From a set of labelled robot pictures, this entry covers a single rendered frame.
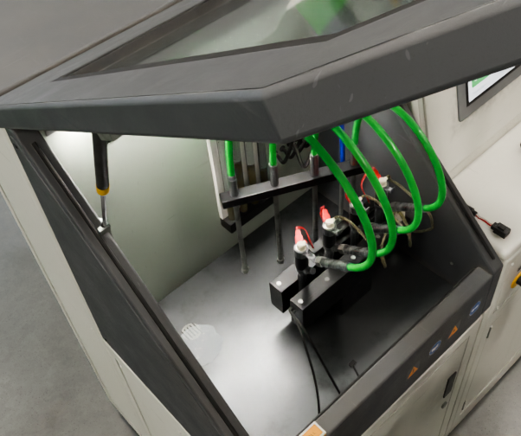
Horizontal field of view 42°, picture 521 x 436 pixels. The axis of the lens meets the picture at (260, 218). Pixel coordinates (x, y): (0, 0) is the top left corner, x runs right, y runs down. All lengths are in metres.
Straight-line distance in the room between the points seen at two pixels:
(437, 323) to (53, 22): 0.92
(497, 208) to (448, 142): 0.18
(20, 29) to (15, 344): 1.64
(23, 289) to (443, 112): 1.88
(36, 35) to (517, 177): 1.08
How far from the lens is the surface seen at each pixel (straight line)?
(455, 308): 1.44
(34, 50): 1.22
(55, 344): 2.66
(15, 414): 2.57
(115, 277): 1.13
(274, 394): 1.46
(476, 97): 1.61
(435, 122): 1.51
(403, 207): 1.43
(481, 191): 1.62
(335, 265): 1.25
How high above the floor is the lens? 2.13
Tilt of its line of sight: 49 degrees down
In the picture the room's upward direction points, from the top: 6 degrees counter-clockwise
